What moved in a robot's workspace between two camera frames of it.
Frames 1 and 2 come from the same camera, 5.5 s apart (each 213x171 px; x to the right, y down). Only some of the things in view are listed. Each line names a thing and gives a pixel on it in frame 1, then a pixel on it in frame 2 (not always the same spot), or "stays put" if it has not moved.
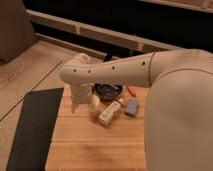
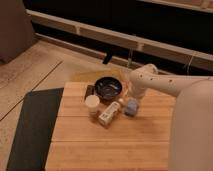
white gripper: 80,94 to 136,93
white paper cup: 93,105 stays put
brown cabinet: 17,31 stays put
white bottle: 108,113 stays put
